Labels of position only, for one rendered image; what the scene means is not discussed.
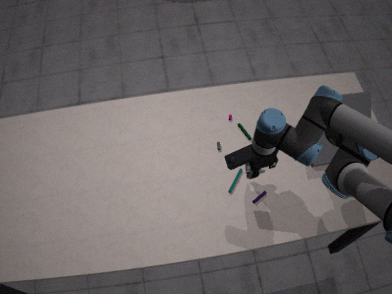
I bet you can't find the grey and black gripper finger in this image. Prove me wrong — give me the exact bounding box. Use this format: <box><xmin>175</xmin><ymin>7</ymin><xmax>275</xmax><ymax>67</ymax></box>
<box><xmin>247</xmin><ymin>168</ymin><xmax>266</xmax><ymax>179</ymax></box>
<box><xmin>245</xmin><ymin>163</ymin><xmax>250</xmax><ymax>175</ymax></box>

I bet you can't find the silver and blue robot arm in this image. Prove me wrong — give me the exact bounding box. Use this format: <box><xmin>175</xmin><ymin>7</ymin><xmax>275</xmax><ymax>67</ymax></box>
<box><xmin>225</xmin><ymin>85</ymin><xmax>392</xmax><ymax>244</ymax></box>

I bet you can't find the dark green rod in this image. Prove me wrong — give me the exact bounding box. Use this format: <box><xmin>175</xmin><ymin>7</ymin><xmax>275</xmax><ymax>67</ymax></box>
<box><xmin>238</xmin><ymin>123</ymin><xmax>252</xmax><ymax>140</ymax></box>

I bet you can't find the purple rod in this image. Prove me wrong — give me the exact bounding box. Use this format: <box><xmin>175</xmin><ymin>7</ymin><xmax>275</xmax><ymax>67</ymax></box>
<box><xmin>253</xmin><ymin>191</ymin><xmax>267</xmax><ymax>204</ymax></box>

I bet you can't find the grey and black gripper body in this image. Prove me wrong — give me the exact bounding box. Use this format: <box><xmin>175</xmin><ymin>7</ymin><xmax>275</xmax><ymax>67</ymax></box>
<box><xmin>249</xmin><ymin>145</ymin><xmax>279</xmax><ymax>171</ymax></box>

